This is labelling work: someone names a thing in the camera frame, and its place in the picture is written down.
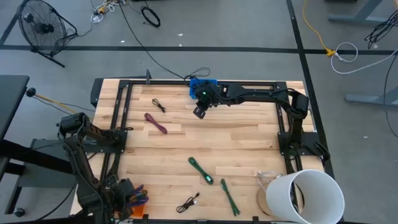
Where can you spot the black metal table frame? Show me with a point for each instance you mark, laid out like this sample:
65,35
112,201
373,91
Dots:
161,82

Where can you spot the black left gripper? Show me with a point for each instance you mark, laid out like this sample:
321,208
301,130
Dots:
122,196

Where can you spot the grey desk leg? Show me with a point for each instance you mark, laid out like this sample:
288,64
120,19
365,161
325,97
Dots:
357,18

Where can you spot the black desk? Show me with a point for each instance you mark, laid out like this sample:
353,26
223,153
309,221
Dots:
12,93

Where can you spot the black floor fan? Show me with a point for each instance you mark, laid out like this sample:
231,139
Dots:
43,28

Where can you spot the white plastic bucket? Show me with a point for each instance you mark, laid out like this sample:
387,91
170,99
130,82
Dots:
280,193

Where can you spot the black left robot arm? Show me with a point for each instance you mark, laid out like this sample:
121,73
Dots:
81,169

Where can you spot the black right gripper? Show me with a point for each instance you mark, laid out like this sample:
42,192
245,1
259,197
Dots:
205,96

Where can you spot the blue plastic basket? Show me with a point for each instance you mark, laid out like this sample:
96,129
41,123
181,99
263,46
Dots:
193,87

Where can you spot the black knob with yellow rod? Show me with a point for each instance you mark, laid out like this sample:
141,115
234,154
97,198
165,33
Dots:
30,92

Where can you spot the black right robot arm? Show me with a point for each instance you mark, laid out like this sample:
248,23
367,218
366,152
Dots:
258,93

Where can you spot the orange plastic basket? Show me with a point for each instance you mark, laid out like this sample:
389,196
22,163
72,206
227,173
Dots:
138,212

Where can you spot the grey desk foot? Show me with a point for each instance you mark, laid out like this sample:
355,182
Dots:
370,100

